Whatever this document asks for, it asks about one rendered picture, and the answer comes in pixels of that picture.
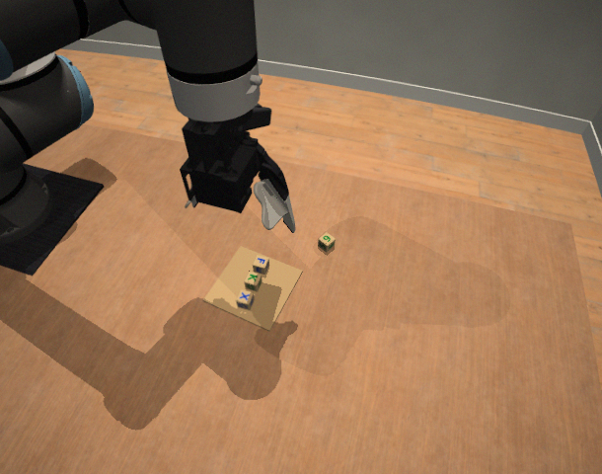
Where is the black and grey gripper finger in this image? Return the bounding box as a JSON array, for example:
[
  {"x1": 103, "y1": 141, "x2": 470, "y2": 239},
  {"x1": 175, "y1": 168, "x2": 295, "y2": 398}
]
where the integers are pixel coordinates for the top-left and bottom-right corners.
[
  {"x1": 185, "y1": 196, "x2": 198, "y2": 208},
  {"x1": 254, "y1": 151, "x2": 295, "y2": 233}
]

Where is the tan flat mat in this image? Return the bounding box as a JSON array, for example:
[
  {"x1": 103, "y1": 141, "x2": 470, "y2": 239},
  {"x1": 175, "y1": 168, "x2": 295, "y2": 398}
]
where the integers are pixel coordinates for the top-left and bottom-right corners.
[{"x1": 203, "y1": 246, "x2": 303, "y2": 331}]

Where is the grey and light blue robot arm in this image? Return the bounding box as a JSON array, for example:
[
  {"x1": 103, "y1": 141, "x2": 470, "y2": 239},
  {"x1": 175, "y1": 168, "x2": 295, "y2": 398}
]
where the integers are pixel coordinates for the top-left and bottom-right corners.
[{"x1": 0, "y1": 0, "x2": 271, "y2": 244}]

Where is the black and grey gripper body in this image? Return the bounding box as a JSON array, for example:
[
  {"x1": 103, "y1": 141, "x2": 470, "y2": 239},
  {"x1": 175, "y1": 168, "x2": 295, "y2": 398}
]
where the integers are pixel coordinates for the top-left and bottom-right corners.
[{"x1": 180, "y1": 109, "x2": 264, "y2": 213}]

